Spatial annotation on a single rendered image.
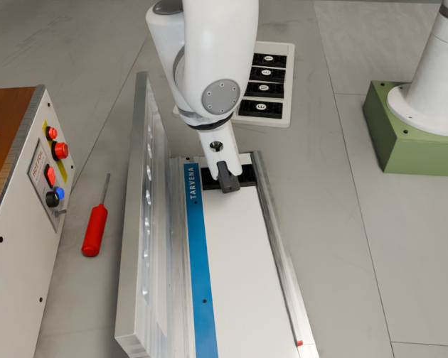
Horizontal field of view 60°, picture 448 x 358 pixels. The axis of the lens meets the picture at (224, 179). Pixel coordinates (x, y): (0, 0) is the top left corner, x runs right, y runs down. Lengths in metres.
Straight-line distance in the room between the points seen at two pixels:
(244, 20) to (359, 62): 0.80
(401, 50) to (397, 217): 0.67
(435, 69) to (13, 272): 0.74
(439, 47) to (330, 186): 0.31
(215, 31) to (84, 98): 0.66
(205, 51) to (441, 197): 0.56
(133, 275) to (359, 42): 1.08
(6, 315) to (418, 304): 0.55
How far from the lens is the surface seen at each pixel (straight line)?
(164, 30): 0.49
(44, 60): 1.26
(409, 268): 0.70
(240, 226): 0.66
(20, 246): 0.57
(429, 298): 0.68
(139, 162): 0.49
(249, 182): 0.71
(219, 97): 0.44
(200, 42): 0.42
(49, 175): 0.66
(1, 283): 0.52
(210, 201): 0.69
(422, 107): 0.85
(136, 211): 0.43
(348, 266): 0.67
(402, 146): 0.80
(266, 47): 1.20
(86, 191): 0.78
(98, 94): 1.05
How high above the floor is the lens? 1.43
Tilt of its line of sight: 45 degrees down
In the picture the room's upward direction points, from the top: straight up
